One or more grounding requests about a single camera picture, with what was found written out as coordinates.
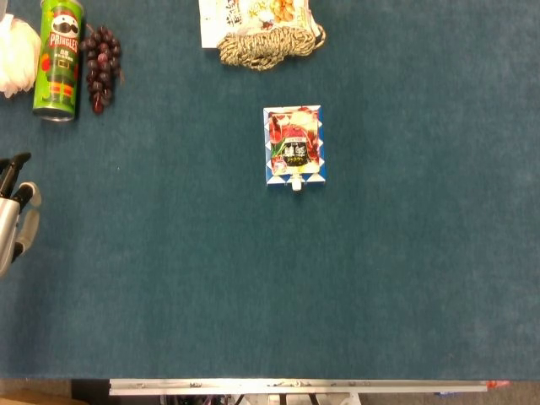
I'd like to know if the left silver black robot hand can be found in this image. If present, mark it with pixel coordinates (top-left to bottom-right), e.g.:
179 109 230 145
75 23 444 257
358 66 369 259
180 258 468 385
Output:
0 152 42 278

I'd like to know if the white mesh bath sponge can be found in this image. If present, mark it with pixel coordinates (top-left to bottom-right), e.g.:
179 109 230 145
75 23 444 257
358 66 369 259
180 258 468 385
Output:
0 13 42 100

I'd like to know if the green Pringles can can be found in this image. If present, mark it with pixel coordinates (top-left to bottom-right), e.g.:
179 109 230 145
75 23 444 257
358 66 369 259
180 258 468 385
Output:
32 0 85 123

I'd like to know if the dark purple grape bunch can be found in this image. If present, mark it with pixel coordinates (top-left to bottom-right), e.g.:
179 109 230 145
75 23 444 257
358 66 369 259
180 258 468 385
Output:
78 24 126 116

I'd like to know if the blue felt table cloth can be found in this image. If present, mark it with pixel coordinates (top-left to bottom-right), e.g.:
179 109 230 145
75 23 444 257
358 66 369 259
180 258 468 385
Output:
0 0 540 381

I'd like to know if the red spouted sauce pouch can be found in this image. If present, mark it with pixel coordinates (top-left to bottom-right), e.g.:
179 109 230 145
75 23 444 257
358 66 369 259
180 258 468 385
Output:
269 107 320 194

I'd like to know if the white snack bag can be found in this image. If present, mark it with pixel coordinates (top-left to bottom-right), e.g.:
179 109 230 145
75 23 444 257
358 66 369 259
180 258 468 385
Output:
197 0 322 50

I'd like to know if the blue white drink pouch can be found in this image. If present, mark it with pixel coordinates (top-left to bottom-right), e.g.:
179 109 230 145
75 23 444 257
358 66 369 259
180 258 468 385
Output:
262 105 328 189

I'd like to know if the beige braided rope bundle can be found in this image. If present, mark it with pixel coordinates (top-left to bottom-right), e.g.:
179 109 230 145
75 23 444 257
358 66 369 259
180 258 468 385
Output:
216 24 327 72

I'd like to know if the silver aluminium frame rail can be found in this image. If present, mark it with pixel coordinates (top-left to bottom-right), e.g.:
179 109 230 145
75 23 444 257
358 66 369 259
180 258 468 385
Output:
108 378 511 397

